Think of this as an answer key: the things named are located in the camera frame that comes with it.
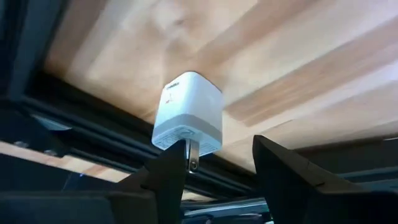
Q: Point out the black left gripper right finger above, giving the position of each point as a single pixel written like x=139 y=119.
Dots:
x=289 y=186

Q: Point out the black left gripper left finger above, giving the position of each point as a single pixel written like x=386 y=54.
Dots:
x=164 y=186

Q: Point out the white cube USB charger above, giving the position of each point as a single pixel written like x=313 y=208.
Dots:
x=189 y=105

